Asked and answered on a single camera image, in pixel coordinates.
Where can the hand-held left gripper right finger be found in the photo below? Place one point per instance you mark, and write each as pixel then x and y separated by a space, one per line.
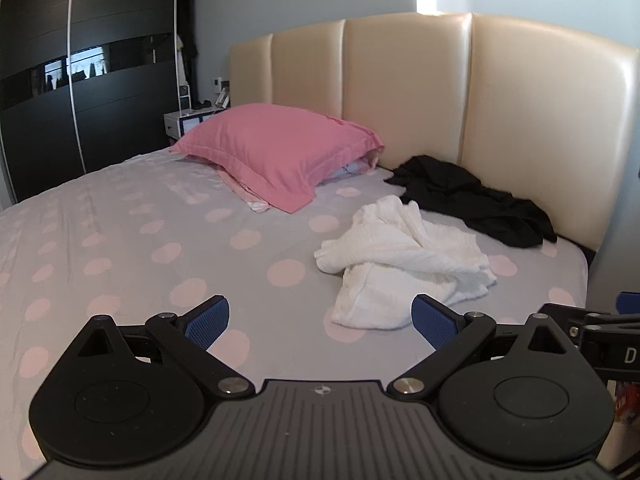
pixel 435 322

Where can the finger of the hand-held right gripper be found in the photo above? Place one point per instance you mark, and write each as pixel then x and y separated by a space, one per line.
pixel 629 302
pixel 565 311

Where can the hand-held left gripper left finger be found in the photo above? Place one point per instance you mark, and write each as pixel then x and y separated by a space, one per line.
pixel 207 322

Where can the white crinkled garment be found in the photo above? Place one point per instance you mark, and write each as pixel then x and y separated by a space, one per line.
pixel 400 250

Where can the dark hanging clothes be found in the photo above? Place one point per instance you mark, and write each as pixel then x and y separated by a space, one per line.
pixel 185 55

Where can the bed with dotted grey sheet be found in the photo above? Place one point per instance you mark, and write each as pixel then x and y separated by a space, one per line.
pixel 150 220

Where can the black garment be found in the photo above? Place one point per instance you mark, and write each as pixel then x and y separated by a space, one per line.
pixel 450 190

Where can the pink pillow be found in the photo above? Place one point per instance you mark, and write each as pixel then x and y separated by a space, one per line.
pixel 270 150

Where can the white nightstand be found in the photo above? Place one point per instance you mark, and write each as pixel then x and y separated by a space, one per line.
pixel 175 122

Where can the cream padded headboard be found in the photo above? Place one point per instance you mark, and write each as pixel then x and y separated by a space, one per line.
pixel 500 110

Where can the black sliding wardrobe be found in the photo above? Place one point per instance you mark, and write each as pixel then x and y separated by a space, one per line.
pixel 115 110

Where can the white wall switch panel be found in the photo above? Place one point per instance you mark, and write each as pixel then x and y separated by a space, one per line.
pixel 216 83

